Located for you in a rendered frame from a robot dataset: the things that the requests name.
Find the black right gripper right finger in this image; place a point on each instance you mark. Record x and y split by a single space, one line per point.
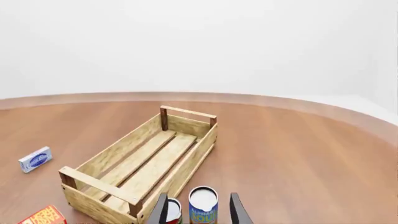
238 211

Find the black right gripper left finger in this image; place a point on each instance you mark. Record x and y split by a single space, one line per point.
159 213

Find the red tomato sauce tin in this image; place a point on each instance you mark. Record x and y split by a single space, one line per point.
173 211

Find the wooden slat tray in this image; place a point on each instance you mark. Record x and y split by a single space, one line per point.
146 163

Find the blue alphabet soup tin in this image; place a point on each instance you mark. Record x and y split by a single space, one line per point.
203 207

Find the red-yellow printed food box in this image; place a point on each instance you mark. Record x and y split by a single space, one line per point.
42 215

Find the small blue-white printed box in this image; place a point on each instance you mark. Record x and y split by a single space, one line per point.
35 159

